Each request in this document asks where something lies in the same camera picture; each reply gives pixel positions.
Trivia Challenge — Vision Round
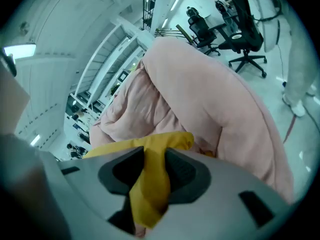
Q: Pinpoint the pink quilted blanket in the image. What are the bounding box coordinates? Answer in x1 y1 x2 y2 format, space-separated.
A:
88 37 296 238

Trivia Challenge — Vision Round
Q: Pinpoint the black office chair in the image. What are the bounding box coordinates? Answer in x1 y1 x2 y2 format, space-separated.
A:
187 16 222 57
217 0 268 79

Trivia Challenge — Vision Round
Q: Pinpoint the long ceiling light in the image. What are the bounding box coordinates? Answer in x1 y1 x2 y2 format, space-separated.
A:
2 43 38 59

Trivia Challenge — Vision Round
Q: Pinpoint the black metal staircase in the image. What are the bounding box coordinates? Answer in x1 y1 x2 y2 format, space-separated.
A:
141 0 158 33

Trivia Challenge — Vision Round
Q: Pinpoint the white shelving unit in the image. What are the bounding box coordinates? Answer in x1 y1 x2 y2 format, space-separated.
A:
66 16 157 110

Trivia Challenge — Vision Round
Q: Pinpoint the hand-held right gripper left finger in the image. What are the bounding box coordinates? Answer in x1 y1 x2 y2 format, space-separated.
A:
57 145 146 221

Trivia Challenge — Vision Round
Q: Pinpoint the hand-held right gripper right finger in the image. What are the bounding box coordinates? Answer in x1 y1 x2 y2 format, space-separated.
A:
159 147 293 239

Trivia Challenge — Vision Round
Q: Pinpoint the orange pillow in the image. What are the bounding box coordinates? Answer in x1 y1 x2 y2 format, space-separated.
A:
82 131 195 229

